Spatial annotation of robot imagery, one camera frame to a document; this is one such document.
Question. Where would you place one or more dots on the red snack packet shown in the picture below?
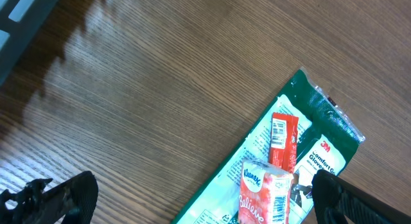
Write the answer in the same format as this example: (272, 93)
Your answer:
(283, 141)

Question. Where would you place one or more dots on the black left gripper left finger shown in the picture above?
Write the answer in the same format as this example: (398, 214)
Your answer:
(72, 201)

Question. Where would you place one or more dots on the green 3M gloves package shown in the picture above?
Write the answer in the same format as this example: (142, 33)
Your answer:
(302, 131)

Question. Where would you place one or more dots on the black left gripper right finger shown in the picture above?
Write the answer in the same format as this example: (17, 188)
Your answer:
(336, 201)

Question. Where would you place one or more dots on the grey mesh shopping basket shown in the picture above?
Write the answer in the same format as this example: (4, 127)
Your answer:
(20, 20)

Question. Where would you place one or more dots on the red Kleenex tissue pack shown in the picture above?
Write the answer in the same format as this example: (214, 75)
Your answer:
(264, 193)

